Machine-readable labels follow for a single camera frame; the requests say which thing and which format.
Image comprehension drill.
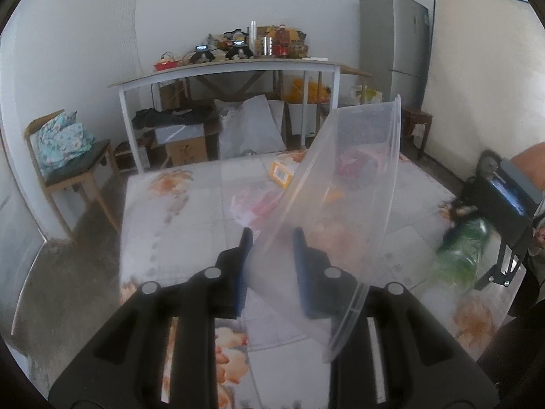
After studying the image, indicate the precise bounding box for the black cloth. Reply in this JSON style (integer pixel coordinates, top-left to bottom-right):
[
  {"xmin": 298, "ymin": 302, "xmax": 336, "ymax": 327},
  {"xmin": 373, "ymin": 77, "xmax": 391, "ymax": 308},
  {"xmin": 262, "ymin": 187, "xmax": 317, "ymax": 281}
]
[{"xmin": 132, "ymin": 101, "xmax": 216, "ymax": 129}]

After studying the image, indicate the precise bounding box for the silver refrigerator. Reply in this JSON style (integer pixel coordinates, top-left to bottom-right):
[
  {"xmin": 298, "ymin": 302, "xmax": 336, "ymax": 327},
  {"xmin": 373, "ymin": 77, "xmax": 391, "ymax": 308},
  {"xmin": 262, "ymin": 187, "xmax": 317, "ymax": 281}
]
[{"xmin": 360, "ymin": 0, "xmax": 430, "ymax": 111}]

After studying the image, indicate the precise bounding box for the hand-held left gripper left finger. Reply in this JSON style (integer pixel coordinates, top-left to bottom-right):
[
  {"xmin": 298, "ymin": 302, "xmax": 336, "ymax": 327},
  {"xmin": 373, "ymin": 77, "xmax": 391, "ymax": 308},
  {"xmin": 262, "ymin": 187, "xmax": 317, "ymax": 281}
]
[{"xmin": 49, "ymin": 228, "xmax": 254, "ymax": 409}]

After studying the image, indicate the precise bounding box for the dark wooden stool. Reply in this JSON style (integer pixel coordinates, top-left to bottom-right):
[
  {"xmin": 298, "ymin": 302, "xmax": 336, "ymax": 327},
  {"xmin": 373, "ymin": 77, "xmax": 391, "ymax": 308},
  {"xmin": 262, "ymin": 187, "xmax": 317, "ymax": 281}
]
[{"xmin": 402, "ymin": 108, "xmax": 433, "ymax": 160}]

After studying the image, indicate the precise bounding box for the yellow carton box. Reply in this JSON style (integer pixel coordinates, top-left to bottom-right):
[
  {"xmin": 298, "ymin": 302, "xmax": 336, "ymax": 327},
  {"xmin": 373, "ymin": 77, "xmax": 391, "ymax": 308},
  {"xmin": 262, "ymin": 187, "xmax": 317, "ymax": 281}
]
[{"xmin": 270, "ymin": 161, "xmax": 299, "ymax": 189}]

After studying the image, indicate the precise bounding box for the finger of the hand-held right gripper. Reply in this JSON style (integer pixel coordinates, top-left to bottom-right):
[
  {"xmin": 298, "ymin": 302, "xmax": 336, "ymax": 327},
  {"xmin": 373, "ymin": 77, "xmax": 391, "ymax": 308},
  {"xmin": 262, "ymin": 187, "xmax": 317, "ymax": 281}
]
[
  {"xmin": 438, "ymin": 198, "xmax": 486, "ymax": 252},
  {"xmin": 474, "ymin": 239, "xmax": 531, "ymax": 292}
]

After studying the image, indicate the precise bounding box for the cluster of orange bottles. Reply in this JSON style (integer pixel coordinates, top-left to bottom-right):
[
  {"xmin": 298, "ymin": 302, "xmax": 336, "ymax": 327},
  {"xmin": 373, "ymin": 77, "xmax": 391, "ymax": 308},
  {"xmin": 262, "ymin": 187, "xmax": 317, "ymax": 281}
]
[{"xmin": 272, "ymin": 26, "xmax": 308, "ymax": 58}]

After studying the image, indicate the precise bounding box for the floral blue cloth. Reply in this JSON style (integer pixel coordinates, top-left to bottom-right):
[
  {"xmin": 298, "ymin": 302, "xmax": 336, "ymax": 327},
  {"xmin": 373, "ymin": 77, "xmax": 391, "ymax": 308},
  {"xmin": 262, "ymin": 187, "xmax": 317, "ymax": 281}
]
[{"xmin": 37, "ymin": 111, "xmax": 96, "ymax": 177}]

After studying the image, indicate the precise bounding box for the cardboard box with white lid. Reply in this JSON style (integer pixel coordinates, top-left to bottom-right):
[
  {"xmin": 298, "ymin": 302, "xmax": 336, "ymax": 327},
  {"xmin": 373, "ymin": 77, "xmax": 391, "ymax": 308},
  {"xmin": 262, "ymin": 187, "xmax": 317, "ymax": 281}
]
[{"xmin": 151, "ymin": 123, "xmax": 220, "ymax": 168}]

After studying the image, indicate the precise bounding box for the yellow plush toy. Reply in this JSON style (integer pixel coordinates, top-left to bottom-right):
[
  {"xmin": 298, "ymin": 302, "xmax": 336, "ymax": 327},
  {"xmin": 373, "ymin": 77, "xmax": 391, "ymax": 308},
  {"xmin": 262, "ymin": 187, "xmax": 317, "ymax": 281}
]
[{"xmin": 286, "ymin": 77, "xmax": 333, "ymax": 105}]

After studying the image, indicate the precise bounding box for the white bag with green print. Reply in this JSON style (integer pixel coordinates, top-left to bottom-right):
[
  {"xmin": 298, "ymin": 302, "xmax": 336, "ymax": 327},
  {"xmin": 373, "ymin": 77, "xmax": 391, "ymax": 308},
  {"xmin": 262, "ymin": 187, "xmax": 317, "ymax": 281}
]
[{"xmin": 351, "ymin": 84, "xmax": 384, "ymax": 105}]

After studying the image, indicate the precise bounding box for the person's dark clothing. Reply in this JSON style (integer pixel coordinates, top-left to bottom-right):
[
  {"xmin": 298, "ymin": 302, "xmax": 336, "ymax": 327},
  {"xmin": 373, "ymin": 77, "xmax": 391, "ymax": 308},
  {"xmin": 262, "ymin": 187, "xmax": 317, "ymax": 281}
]
[{"xmin": 477, "ymin": 260, "xmax": 545, "ymax": 393}]

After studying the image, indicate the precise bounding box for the black device on stand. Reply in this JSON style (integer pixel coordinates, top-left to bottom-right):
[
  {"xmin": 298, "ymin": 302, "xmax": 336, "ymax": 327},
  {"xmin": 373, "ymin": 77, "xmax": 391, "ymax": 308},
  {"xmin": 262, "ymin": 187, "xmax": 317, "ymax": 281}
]
[
  {"xmin": 225, "ymin": 30, "xmax": 253, "ymax": 60},
  {"xmin": 187, "ymin": 43, "xmax": 216, "ymax": 64}
]

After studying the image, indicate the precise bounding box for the red basket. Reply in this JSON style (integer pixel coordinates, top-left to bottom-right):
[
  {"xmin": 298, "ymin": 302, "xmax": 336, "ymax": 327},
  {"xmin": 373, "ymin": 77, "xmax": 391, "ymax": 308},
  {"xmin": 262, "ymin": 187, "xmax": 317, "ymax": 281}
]
[{"xmin": 153, "ymin": 53, "xmax": 180, "ymax": 73}]

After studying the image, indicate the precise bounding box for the clear red-printed plastic bag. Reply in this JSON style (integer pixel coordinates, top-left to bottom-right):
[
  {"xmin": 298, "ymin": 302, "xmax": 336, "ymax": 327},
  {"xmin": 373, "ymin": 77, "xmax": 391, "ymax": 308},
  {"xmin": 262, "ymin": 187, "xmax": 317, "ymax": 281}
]
[{"xmin": 230, "ymin": 187, "xmax": 290, "ymax": 227}]

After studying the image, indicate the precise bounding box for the wooden chair with green cushion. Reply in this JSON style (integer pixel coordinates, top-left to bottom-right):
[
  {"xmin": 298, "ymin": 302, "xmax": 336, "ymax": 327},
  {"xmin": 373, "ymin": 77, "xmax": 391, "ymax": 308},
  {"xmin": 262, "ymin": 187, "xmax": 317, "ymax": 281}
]
[{"xmin": 26, "ymin": 108, "xmax": 122, "ymax": 239}]

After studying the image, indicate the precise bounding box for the white quilted mattress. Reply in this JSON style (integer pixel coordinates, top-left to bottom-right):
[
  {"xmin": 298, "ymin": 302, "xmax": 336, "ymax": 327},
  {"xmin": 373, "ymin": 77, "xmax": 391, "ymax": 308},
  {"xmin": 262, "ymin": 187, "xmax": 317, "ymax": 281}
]
[{"xmin": 421, "ymin": 0, "xmax": 545, "ymax": 184}]

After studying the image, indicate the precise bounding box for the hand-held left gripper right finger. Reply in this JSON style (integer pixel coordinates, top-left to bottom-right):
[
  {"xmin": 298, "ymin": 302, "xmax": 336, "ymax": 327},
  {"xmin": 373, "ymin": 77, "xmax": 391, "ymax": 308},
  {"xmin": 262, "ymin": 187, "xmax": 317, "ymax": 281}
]
[{"xmin": 293, "ymin": 227, "xmax": 499, "ymax": 409}]

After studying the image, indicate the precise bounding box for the white-framed wooden-top desk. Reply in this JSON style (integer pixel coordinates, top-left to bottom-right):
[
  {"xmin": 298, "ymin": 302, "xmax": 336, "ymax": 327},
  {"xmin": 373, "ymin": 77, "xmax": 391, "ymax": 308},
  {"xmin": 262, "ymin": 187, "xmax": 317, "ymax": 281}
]
[{"xmin": 107, "ymin": 57, "xmax": 371, "ymax": 173}]

